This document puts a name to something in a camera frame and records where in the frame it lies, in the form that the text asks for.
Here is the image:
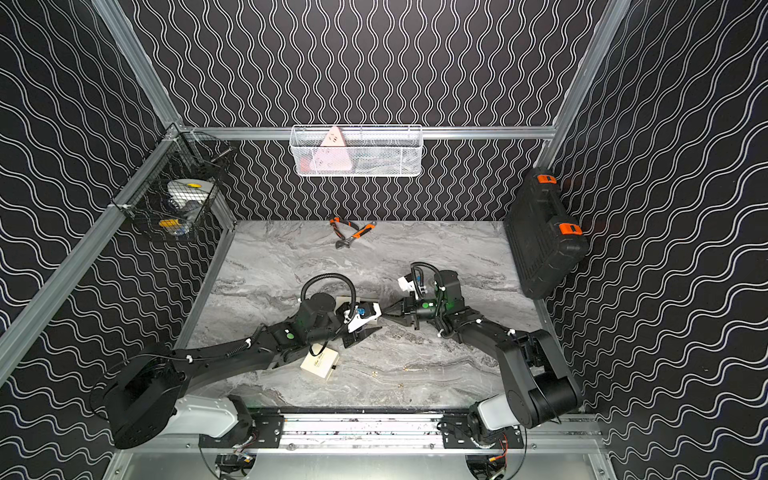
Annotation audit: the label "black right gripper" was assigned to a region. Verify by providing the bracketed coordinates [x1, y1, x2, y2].
[379, 293, 445, 329]

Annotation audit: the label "cream jewelry box sleeve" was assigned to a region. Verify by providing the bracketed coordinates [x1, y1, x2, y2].
[334, 296, 358, 325]

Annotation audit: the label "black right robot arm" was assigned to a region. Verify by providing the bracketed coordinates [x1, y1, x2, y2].
[384, 264, 582, 433]

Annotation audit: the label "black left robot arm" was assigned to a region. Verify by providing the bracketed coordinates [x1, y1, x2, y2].
[103, 292, 382, 450]

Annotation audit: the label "orange black pliers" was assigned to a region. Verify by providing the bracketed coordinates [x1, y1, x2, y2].
[329, 217, 360, 240]

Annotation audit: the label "black plastic tool case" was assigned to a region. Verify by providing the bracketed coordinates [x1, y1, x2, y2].
[503, 167, 589, 300]

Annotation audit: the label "pink triangular card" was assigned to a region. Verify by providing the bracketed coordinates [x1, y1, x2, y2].
[309, 126, 354, 174]

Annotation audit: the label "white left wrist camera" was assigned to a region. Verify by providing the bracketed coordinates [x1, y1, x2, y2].
[347, 301, 382, 333]

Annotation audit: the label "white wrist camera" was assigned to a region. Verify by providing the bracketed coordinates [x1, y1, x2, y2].
[347, 301, 382, 333]
[397, 273, 422, 297]

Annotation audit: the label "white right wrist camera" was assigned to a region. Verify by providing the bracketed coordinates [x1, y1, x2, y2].
[397, 273, 422, 297]

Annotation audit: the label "orange handled adjustable wrench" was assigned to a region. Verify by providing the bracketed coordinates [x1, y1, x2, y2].
[335, 222, 377, 249]

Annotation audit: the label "aluminium front rail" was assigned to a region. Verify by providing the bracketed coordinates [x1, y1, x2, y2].
[130, 411, 601, 455]

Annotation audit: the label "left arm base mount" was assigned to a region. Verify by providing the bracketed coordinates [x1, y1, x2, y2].
[198, 414, 285, 449]

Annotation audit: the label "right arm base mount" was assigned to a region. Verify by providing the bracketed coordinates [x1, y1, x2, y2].
[436, 413, 525, 450]

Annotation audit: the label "white wire wall basket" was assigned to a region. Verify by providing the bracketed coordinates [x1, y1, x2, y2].
[289, 124, 424, 177]

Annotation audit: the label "black wire corner basket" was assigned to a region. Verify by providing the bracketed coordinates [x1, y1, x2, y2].
[117, 132, 235, 243]

